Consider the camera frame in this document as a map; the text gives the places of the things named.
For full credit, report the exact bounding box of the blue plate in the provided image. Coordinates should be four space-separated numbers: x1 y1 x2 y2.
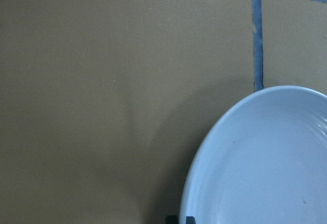
179 86 326 223

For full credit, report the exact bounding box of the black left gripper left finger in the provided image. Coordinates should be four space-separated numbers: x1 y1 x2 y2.
165 215 178 224

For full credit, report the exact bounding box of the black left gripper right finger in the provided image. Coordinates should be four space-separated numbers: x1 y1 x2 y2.
185 216 196 224

